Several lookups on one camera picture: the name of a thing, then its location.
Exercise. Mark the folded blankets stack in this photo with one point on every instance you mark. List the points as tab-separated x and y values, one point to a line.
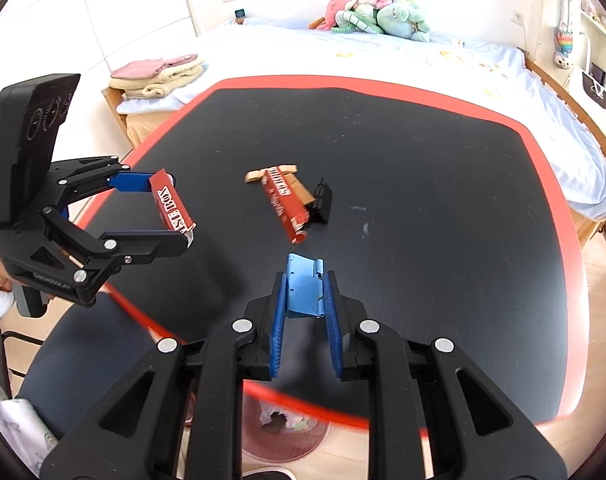
156	78

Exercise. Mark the bed with blue sheet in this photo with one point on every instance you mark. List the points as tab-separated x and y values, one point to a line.
497	77

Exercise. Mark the red-edged black table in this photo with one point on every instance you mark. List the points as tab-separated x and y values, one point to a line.
446	221

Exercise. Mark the white bookshelf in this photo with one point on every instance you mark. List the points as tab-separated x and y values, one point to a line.
593	38

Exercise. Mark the plush toy pile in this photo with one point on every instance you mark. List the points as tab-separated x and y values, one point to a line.
398	18

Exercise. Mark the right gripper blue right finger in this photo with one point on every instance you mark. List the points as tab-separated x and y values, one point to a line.
333	312

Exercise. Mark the rainbow plush hanging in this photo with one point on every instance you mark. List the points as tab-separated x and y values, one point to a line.
564	43

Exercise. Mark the black binder clip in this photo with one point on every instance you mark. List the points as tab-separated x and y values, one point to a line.
319	211

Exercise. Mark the red snack box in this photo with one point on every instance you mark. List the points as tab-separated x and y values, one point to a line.
292	215
172	210

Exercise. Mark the light blue plastic piece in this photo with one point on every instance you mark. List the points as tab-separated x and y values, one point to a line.
305	287

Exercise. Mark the white chair with bag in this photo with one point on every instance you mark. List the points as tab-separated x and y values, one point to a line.
587	92

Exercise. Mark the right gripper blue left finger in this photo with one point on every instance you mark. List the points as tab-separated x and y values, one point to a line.
277	313

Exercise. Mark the person leg dark trousers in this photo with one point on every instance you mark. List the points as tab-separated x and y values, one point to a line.
85	354

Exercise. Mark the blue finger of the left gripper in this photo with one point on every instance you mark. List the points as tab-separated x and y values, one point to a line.
130	182
143	246

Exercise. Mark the small blue bedside clock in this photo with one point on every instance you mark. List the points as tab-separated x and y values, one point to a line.
240	16

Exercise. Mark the pink mesh trash bin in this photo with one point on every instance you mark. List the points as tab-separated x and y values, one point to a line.
274	434

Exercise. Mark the red snack box front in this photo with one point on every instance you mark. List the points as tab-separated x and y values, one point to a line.
172	210

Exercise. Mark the brown cardboard piece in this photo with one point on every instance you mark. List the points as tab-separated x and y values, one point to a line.
285	179

